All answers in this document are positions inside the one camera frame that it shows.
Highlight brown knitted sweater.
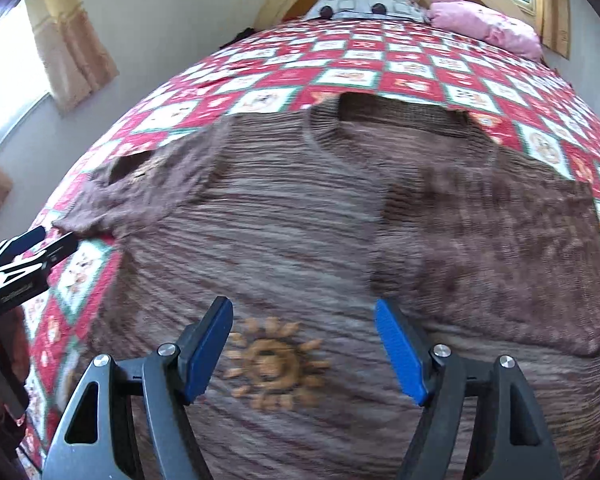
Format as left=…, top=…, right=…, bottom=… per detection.
left=57, top=93, right=600, bottom=479

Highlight person's left hand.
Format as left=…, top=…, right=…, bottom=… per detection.
left=0, top=306, right=30, bottom=420

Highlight side window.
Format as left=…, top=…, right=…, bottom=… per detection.
left=0, top=2, right=50, bottom=143

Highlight yellow curtain at side window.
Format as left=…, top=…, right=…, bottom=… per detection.
left=24, top=0, right=119, bottom=113

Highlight black object beside bed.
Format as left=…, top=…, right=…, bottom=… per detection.
left=230, top=27, right=257, bottom=44

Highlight red patchwork bed quilt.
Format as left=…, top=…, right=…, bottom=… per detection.
left=23, top=20, right=600, bottom=479

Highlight pink pillow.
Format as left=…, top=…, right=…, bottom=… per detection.
left=427, top=0, right=543, bottom=61

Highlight grey patterned pillow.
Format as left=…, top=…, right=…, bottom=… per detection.
left=303, top=0, right=428, bottom=24

